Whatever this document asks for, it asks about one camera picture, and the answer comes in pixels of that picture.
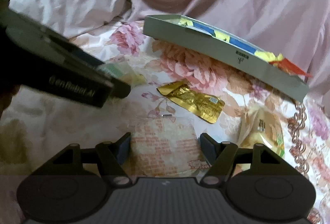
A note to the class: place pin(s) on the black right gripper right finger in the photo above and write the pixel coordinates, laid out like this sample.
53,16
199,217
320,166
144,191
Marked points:
255,184

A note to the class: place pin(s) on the colourful painted paper liner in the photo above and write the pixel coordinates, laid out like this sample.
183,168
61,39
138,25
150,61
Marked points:
220,35

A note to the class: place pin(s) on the yellow green snack packet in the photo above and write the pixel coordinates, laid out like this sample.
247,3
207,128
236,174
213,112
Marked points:
123,72

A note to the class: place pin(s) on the red orange tofu snack packet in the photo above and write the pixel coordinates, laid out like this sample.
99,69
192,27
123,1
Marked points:
286,66

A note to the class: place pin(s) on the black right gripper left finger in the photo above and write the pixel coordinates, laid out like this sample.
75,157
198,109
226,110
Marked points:
74,183

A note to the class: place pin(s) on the grey cardboard tray box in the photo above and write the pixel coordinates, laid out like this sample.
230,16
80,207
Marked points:
165,27

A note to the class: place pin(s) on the floral bed sheet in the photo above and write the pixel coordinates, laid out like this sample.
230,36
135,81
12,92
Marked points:
36,125

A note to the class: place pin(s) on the round rice cracker packet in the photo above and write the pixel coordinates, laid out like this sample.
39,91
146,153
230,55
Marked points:
165,147

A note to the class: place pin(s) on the gold foil snack packet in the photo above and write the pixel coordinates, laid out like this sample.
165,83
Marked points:
205,106

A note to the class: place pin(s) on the toast bread packet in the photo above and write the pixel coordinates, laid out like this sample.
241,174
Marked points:
260,125

